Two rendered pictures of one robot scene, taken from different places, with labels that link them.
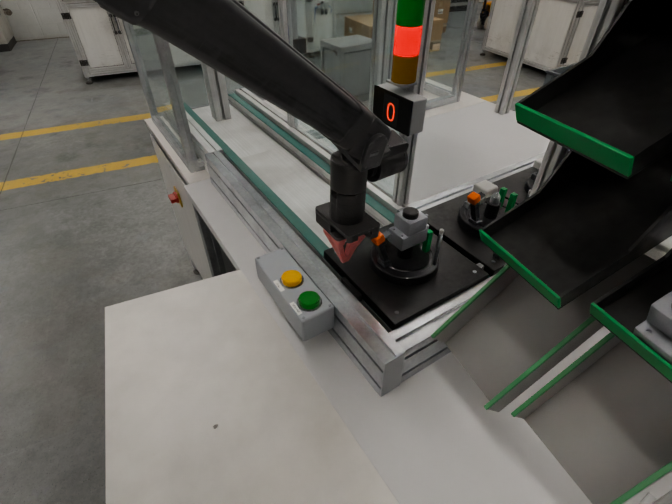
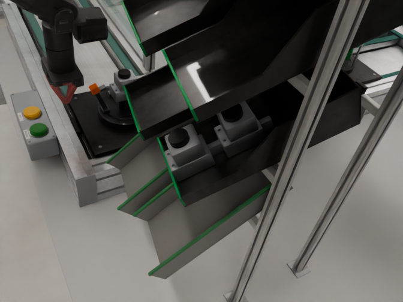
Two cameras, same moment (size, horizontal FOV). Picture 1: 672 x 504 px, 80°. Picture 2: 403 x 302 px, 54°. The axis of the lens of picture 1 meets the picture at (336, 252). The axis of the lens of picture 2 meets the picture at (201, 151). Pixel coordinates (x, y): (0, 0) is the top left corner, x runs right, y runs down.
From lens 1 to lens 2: 39 cm
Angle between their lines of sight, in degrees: 4
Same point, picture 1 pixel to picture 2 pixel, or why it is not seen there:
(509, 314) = (158, 152)
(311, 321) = (36, 145)
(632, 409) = (198, 216)
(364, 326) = (72, 153)
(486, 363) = (137, 184)
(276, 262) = (26, 99)
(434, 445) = (104, 241)
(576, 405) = (174, 213)
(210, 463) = not seen: outside the picture
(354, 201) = (60, 56)
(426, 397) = (114, 211)
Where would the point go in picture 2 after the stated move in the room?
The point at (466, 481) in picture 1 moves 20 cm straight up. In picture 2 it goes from (116, 265) to (113, 208)
